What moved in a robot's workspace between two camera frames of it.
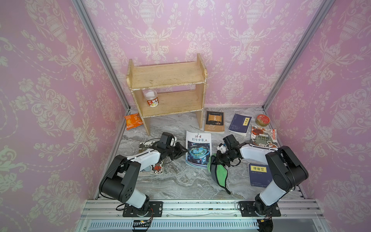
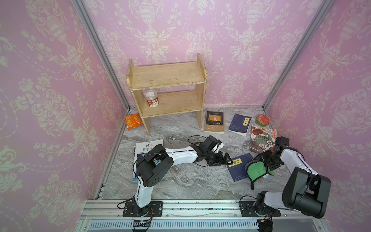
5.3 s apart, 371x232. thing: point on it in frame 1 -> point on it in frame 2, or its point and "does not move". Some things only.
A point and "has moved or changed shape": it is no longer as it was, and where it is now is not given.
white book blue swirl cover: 199,146 has moved or changed shape
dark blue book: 260,175 -> 237,169
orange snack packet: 133,121 does not move
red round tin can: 262,120 does not move
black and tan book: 214,122 does not move
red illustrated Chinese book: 260,137 does not move
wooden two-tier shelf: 140,77 does not move
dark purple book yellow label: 239,124 does not move
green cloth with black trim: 219,172 -> 256,169
